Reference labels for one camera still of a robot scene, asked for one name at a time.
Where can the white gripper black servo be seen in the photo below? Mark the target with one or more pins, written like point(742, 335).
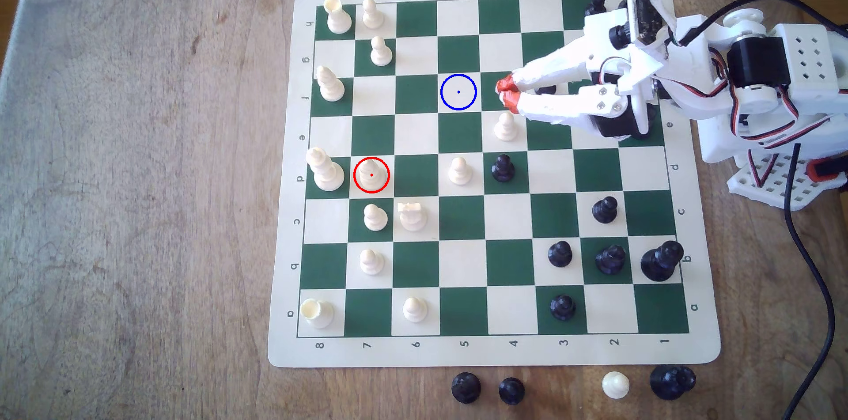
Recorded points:
point(607, 103)

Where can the white chess bishop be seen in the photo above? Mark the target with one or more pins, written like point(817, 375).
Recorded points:
point(331, 89)
point(371, 176)

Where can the black chess pawn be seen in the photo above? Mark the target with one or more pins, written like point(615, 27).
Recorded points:
point(563, 309)
point(560, 256)
point(546, 90)
point(511, 392)
point(503, 170)
point(466, 389)
point(604, 211)

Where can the white chess pawn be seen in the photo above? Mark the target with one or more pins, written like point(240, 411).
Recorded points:
point(375, 220)
point(373, 17)
point(615, 385)
point(506, 130)
point(372, 264)
point(415, 311)
point(460, 173)
point(381, 55)

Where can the black chess piece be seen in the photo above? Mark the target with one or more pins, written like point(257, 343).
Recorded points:
point(596, 4)

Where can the white chess knight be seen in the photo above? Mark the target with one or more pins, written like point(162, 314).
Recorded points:
point(413, 218)

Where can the green white chess board mat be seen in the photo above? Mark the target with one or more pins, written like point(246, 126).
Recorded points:
point(464, 261)

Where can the black chess king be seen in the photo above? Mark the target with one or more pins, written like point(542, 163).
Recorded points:
point(660, 263)

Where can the white chess rook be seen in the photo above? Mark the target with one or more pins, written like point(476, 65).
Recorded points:
point(339, 21)
point(319, 315)

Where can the white chess queen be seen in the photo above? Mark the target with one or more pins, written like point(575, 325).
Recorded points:
point(328, 175)

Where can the black chess queen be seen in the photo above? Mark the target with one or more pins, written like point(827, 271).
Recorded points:
point(672, 383)

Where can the black pawn row b right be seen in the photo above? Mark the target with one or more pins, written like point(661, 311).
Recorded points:
point(610, 261)

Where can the red clamp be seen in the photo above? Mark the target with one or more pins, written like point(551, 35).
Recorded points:
point(813, 168)

